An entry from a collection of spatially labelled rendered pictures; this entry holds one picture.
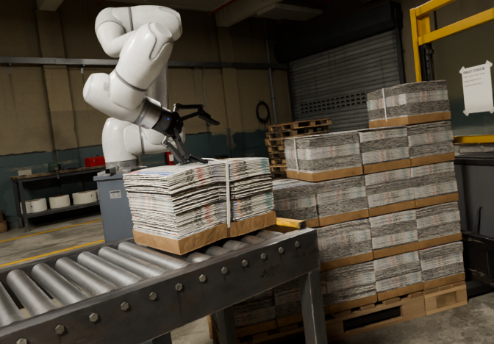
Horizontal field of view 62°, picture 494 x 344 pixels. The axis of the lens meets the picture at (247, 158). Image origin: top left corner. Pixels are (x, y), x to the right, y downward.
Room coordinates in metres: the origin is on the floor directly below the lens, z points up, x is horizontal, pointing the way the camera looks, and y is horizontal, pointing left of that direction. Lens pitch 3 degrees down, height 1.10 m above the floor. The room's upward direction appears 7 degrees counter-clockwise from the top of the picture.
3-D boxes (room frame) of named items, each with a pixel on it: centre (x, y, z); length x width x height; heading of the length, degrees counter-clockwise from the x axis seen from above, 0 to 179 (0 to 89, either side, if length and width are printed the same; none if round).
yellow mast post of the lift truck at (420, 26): (2.87, -1.30, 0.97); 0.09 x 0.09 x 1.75; 16
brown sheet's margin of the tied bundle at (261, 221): (1.39, 0.08, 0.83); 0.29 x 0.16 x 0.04; 40
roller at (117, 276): (1.11, 0.41, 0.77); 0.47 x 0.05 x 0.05; 38
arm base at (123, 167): (1.99, 0.62, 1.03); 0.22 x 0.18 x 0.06; 165
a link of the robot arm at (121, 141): (2.01, 0.60, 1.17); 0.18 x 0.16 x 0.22; 106
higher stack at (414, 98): (2.43, -0.98, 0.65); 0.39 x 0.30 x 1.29; 16
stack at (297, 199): (2.23, -0.28, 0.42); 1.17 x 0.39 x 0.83; 106
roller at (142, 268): (1.15, 0.36, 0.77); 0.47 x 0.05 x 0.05; 38
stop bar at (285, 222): (1.43, -0.02, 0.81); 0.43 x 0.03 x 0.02; 38
